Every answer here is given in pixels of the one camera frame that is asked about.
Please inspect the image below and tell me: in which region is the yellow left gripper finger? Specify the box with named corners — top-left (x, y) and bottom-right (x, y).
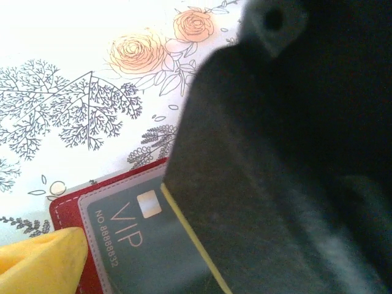
top-left (0, 225), bottom-right (89, 294)

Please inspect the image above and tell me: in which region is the red leather card holder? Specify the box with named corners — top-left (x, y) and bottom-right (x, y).
top-left (48, 157), bottom-right (229, 294)

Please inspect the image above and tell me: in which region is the black VIP card 88888832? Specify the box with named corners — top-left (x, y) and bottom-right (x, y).
top-left (84, 180), bottom-right (227, 294)

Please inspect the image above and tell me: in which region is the floral tablecloth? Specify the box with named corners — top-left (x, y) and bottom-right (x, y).
top-left (0, 0), bottom-right (246, 246)

